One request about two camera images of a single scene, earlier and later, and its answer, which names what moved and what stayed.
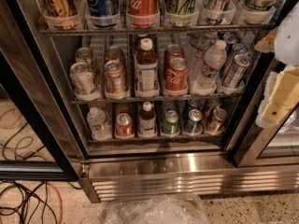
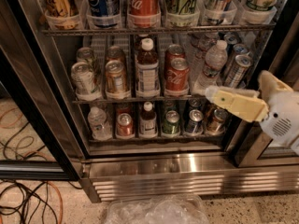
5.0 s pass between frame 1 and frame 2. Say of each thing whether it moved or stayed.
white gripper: moved
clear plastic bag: stayed
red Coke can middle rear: stayed
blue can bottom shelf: stayed
